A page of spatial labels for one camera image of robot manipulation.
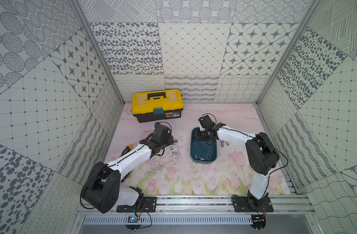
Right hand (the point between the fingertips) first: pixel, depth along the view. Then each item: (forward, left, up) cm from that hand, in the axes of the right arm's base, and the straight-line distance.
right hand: (198, 138), depth 95 cm
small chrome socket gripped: (-3, -16, -3) cm, 17 cm away
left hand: (-3, +18, +8) cm, 20 cm away
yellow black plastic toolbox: (+18, +28, +12) cm, 36 cm away
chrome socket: (-10, +16, -2) cm, 19 cm away
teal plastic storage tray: (-8, -3, -3) cm, 9 cm away
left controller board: (-44, +34, -6) cm, 56 cm away
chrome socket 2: (-5, +18, -4) cm, 19 cm away
